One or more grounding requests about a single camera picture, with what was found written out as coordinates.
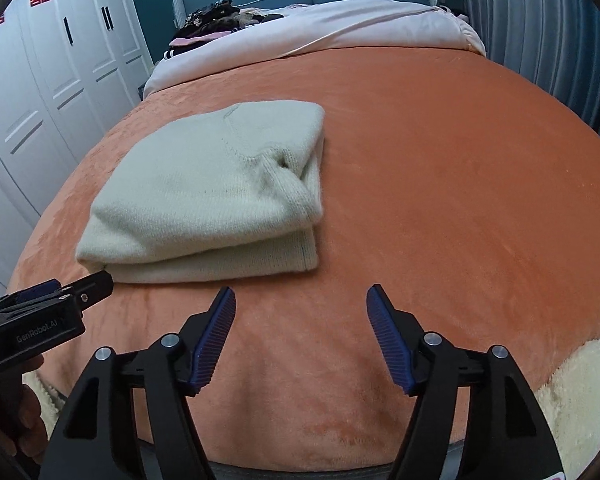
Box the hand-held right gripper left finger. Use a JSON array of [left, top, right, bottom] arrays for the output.
[[45, 286, 237, 480]]

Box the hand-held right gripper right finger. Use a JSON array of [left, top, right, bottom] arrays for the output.
[[366, 284, 566, 480]]

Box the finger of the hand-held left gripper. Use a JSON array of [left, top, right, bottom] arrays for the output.
[[59, 270, 115, 312], [7, 282, 64, 305]]

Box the cream knitted cardigan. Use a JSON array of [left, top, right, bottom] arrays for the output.
[[75, 101, 327, 285]]

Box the pile of dark clothes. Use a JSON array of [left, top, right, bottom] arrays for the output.
[[162, 0, 286, 61]]

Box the person's left hand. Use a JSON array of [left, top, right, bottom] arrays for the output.
[[19, 357, 48, 463]]

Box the orange plush blanket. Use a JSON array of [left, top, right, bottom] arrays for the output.
[[7, 42, 600, 466]]

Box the white panelled wardrobe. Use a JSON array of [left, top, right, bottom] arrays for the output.
[[0, 0, 156, 291]]

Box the pale pink duvet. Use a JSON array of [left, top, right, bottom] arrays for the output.
[[142, 0, 487, 101]]

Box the grey pleated curtain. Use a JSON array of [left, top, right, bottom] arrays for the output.
[[460, 0, 600, 153]]

